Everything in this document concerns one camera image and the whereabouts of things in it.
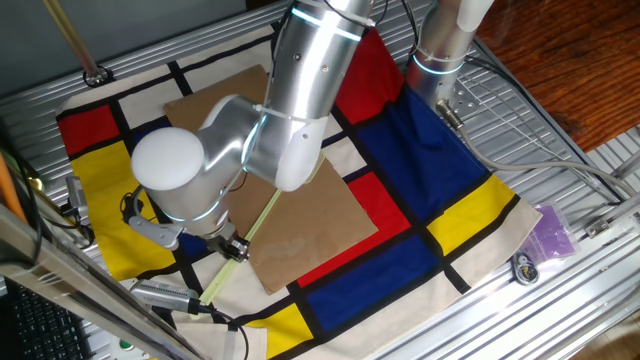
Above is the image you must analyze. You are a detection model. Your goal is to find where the thin black camera cable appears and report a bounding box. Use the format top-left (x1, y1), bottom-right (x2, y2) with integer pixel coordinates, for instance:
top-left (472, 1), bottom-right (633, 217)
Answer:
top-left (196, 303), bottom-right (252, 360)

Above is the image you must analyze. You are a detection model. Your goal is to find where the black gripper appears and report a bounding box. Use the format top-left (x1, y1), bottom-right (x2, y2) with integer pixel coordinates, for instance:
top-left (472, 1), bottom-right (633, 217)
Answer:
top-left (204, 230), bottom-right (252, 264)

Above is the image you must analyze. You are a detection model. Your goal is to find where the silver blue round gadget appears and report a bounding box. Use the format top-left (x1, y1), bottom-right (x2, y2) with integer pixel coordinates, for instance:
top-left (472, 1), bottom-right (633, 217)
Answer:
top-left (511, 249), bottom-right (542, 288)

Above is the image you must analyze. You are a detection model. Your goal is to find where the brown cardboard sheet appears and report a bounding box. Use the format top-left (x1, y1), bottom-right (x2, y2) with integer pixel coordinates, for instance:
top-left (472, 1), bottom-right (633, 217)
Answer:
top-left (163, 63), bottom-right (380, 296)

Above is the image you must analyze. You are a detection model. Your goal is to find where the silver ribbed camera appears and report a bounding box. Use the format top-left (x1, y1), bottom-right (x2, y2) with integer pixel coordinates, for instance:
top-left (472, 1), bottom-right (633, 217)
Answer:
top-left (129, 278), bottom-right (203, 317)

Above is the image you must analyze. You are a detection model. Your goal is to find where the colour-block checked tablecloth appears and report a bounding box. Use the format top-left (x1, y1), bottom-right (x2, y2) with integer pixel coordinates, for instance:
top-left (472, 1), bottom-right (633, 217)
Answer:
top-left (54, 24), bottom-right (544, 360)

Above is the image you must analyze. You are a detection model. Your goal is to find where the orange rod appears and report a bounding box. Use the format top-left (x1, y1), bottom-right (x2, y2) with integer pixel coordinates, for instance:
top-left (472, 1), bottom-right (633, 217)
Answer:
top-left (0, 151), bottom-right (29, 225)

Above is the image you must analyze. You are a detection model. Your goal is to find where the grey box green button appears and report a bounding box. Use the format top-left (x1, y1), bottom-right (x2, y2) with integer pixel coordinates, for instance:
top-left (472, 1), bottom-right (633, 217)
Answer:
top-left (106, 336), bottom-right (152, 360)

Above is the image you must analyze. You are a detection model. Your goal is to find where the black keyboard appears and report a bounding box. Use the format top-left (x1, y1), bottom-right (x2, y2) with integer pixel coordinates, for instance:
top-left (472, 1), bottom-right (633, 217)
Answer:
top-left (0, 278), bottom-right (97, 360)

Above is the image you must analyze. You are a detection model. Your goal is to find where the thick grey cable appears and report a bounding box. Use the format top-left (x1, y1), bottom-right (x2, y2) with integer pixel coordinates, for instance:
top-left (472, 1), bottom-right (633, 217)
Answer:
top-left (435, 98), bottom-right (640, 199)

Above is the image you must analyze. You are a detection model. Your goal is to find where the small grey camera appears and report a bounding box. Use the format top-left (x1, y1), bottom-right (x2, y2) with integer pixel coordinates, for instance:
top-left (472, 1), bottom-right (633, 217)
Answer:
top-left (63, 174), bottom-right (93, 222)

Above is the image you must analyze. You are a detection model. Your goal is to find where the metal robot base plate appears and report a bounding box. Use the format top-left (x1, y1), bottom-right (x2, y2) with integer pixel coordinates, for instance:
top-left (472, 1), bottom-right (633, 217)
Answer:
top-left (438, 73), bottom-right (482, 122)

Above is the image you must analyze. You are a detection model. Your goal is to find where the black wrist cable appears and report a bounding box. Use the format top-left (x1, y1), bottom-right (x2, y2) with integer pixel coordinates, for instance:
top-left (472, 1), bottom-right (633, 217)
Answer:
top-left (118, 185), bottom-right (147, 225)

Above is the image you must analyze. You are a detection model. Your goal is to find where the purple plastic bag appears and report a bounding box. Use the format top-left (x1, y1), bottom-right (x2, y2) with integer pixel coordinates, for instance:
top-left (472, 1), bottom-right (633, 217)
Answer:
top-left (531, 201), bottom-right (583, 266)

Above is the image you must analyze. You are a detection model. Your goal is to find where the brass metal pole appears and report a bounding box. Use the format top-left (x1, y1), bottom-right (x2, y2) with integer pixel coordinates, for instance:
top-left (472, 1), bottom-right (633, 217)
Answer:
top-left (41, 0), bottom-right (114, 88)

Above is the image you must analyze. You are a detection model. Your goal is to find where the aluminium frame bar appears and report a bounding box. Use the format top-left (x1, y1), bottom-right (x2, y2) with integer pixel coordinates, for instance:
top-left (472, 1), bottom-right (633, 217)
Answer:
top-left (0, 201), bottom-right (207, 360)

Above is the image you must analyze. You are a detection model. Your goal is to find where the light green plastic flyswatter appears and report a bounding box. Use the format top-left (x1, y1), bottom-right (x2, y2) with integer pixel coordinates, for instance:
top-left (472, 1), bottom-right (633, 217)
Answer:
top-left (198, 152), bottom-right (327, 307)

